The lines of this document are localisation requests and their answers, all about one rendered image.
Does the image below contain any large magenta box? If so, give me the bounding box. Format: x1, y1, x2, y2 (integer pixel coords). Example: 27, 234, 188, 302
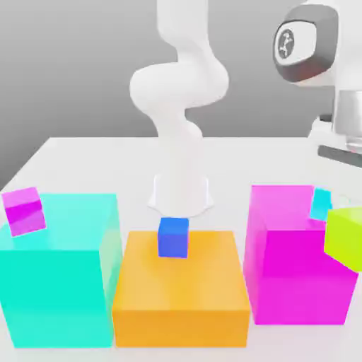
243, 185, 360, 327

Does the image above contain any small magenta cube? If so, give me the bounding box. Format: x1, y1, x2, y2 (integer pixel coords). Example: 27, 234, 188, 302
1, 186, 47, 238

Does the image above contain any large orange box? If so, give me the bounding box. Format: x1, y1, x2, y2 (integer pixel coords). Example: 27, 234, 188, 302
112, 230, 252, 349

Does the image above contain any small cyan cube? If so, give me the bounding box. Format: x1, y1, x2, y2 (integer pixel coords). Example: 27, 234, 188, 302
309, 187, 334, 222

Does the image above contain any small lime green cube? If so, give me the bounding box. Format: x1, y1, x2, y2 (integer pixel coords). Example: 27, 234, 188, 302
323, 206, 362, 273

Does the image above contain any small blue cube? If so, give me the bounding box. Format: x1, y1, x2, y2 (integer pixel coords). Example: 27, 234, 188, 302
157, 216, 190, 259

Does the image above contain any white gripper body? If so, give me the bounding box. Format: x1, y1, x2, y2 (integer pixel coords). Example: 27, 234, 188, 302
317, 144, 362, 170

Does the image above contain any large turquoise box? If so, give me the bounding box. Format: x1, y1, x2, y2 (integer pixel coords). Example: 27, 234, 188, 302
0, 192, 123, 349

